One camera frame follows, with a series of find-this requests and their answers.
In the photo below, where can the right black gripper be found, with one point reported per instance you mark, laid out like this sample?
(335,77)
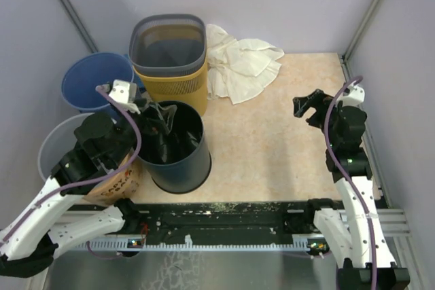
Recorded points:
(318,100)

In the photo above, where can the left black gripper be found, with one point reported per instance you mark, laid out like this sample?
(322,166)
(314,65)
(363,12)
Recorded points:
(164,115)

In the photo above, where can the dark navy round bin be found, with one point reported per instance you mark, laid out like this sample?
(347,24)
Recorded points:
(178,162)

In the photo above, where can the yellow slatted bin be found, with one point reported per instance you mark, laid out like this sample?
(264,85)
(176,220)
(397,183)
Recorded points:
(190,89)

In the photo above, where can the grey slatted bin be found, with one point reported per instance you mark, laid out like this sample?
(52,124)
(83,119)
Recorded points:
(168,45)

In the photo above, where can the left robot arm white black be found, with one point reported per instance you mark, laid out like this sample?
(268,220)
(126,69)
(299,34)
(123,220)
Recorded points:
(104,148)

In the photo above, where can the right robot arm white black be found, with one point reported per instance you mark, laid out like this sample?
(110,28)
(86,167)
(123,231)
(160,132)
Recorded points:
(364,260)

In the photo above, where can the tan printed paper bucket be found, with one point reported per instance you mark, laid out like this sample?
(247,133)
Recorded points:
(122,185)

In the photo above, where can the white crumpled cloth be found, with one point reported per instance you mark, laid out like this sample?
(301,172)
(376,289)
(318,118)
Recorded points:
(239,69)

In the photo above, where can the blue round bin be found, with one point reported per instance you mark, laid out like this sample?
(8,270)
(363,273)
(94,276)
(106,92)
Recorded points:
(79,82)

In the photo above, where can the grey translucent round bin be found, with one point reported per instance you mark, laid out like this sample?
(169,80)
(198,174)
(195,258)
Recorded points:
(59,141)

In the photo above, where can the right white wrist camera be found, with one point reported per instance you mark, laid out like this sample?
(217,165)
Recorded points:
(353,96)

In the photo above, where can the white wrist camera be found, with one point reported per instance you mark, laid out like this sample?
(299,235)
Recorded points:
(124,93)
(353,96)

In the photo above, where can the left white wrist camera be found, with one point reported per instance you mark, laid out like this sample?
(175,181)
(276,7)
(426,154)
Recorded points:
(124,93)

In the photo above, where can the right aluminium corner post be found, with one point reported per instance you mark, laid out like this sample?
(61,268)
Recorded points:
(363,26)

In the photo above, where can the aluminium corner post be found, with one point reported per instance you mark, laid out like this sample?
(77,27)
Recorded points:
(79,25)
(363,26)

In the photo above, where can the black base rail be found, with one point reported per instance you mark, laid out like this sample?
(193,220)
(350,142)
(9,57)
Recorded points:
(170,235)

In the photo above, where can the white comb cable duct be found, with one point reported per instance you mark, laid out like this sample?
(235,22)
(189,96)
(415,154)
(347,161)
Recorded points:
(299,244)

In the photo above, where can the front aluminium frame rail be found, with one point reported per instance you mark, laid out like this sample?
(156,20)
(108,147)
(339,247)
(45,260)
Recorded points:
(393,221)

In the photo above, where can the left aluminium corner post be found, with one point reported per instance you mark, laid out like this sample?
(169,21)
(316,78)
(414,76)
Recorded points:
(79,25)

